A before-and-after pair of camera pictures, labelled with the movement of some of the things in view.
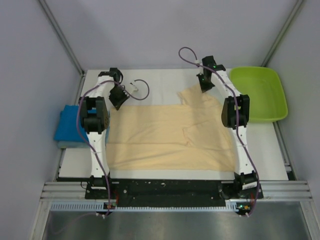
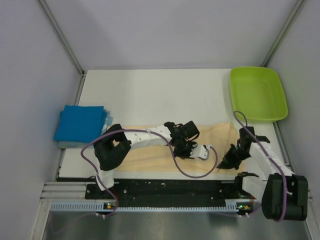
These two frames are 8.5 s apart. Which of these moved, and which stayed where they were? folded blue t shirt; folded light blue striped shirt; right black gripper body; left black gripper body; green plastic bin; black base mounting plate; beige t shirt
Moved: left black gripper body; beige t shirt; right black gripper body
Stayed: folded light blue striped shirt; black base mounting plate; folded blue t shirt; green plastic bin
